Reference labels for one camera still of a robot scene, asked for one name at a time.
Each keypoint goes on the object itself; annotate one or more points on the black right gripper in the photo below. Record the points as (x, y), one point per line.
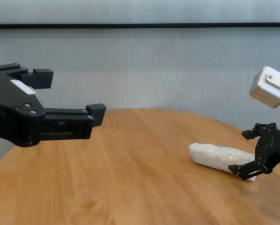
(271, 145)

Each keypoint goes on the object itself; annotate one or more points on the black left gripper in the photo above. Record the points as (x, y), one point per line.
(13, 112)

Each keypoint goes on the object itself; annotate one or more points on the white plastic-wrapped sandbag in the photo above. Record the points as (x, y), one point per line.
(217, 157)

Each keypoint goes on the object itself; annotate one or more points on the black wall rail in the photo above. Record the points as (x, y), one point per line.
(140, 25)

